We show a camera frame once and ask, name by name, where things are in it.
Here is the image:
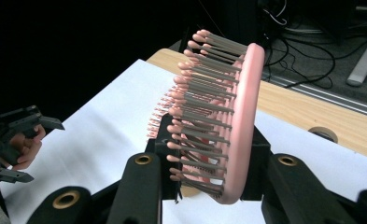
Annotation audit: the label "round table cable hole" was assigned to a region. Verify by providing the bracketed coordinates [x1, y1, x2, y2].
[307, 125, 340, 145]

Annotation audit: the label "white metal desk frame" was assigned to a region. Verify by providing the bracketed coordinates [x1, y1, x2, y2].
[346, 29, 367, 88]

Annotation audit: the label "pink hairbrush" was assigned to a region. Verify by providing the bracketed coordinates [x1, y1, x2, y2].
[146, 28, 266, 206]

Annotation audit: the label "white table sheet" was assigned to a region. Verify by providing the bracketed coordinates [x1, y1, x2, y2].
[0, 58, 367, 224]

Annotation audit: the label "black floor cables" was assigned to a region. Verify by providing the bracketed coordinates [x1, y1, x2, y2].
[258, 0, 367, 91]

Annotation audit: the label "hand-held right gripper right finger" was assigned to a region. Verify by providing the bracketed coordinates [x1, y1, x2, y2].
[241, 125, 272, 203]

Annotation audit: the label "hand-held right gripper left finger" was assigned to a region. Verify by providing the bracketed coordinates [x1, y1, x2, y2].
[145, 113, 183, 204]

